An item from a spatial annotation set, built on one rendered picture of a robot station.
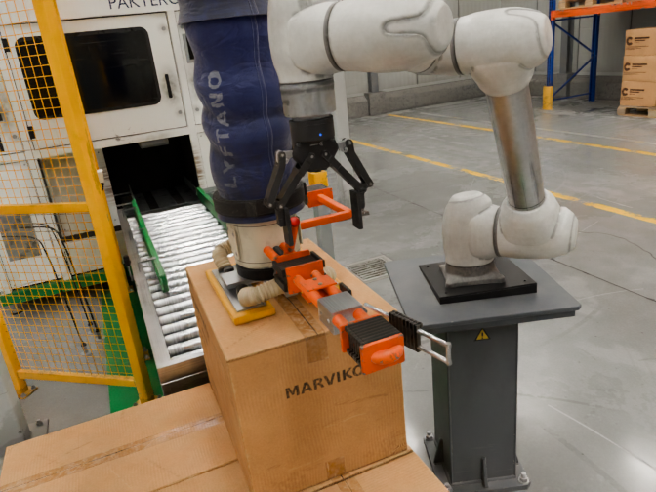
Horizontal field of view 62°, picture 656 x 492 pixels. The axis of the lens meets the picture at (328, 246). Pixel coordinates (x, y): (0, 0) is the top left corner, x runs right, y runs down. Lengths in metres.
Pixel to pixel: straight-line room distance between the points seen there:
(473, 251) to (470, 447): 0.71
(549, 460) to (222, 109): 1.73
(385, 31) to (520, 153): 0.76
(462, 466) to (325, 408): 0.91
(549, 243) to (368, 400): 0.69
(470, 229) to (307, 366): 0.73
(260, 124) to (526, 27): 0.61
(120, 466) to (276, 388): 0.58
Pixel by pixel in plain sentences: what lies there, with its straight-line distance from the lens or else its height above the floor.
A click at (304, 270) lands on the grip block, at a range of 1.15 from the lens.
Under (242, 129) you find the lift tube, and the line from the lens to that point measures 1.25.
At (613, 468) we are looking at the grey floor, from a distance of 2.35.
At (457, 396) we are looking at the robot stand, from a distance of 1.93.
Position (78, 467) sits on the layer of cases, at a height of 0.54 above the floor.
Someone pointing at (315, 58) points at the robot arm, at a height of 1.51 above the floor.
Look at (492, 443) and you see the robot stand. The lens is 2.09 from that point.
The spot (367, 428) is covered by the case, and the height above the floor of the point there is 0.66.
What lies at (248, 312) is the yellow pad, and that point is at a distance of 1.29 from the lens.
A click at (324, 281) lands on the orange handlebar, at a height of 1.09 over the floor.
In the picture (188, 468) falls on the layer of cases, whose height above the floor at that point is 0.54.
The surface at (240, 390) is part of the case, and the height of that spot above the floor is 0.86.
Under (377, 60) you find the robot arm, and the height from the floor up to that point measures 1.50.
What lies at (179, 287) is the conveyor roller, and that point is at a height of 0.55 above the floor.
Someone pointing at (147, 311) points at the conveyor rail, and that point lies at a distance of 2.33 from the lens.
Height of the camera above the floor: 1.53
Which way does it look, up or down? 20 degrees down
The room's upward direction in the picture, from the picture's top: 6 degrees counter-clockwise
